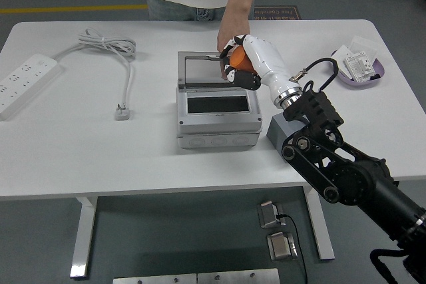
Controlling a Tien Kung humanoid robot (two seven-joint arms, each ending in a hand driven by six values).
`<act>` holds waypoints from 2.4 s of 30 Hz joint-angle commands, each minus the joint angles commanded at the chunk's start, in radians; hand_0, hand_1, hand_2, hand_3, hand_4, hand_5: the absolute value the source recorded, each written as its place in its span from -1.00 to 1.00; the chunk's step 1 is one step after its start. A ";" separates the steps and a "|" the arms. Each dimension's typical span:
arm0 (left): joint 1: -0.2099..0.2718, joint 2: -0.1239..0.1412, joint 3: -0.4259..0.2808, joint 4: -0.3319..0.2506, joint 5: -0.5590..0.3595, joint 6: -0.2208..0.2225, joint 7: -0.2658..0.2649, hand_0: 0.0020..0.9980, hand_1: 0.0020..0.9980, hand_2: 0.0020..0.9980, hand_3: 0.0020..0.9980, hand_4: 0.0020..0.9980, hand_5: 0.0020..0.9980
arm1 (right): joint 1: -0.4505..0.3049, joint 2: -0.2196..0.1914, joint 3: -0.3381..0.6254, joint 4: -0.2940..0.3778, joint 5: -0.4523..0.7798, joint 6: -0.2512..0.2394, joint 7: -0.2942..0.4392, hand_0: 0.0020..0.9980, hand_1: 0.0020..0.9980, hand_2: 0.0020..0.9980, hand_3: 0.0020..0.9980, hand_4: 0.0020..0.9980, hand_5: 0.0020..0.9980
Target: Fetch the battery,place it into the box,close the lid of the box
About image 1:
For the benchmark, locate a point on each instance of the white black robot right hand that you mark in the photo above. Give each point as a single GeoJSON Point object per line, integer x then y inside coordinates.
{"type": "Point", "coordinates": [266, 59]}

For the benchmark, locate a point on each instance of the person's hand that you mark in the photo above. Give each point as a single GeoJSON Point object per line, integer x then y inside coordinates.
{"type": "Point", "coordinates": [233, 29]}

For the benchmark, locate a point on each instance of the orange cylindrical battery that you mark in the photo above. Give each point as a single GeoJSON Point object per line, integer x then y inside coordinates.
{"type": "Point", "coordinates": [239, 59]}

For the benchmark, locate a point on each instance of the clear hinged box lid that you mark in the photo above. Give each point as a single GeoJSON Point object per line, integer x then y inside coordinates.
{"type": "Point", "coordinates": [199, 69]}

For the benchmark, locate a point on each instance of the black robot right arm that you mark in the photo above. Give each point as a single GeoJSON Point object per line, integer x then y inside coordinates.
{"type": "Point", "coordinates": [349, 171]}

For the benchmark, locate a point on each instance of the grey plastic junction box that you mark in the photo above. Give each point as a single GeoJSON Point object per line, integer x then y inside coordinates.
{"type": "Point", "coordinates": [216, 127]}

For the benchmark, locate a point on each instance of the dark floor sign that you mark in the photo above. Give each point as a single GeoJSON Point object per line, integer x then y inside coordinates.
{"type": "Point", "coordinates": [279, 13]}

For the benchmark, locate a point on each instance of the grey block holder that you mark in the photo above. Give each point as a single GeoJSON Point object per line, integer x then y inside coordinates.
{"type": "Point", "coordinates": [276, 131]}

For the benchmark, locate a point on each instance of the white card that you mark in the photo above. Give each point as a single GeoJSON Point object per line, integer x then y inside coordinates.
{"type": "Point", "coordinates": [341, 59]}

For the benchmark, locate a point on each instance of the clear plastic bag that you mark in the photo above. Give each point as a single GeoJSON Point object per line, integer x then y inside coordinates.
{"type": "Point", "coordinates": [364, 44]}

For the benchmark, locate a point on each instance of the purple shallow dish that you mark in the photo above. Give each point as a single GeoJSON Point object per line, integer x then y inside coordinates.
{"type": "Point", "coordinates": [381, 68]}

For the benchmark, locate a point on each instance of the white table leg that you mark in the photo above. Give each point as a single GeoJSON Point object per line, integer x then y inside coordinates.
{"type": "Point", "coordinates": [321, 230]}
{"type": "Point", "coordinates": [83, 237]}

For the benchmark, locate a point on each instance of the white power strip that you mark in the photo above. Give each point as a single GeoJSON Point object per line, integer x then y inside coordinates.
{"type": "Point", "coordinates": [23, 81]}

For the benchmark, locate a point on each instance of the metal floor plate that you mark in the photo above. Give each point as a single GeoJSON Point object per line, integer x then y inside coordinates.
{"type": "Point", "coordinates": [153, 279]}
{"type": "Point", "coordinates": [238, 277]}

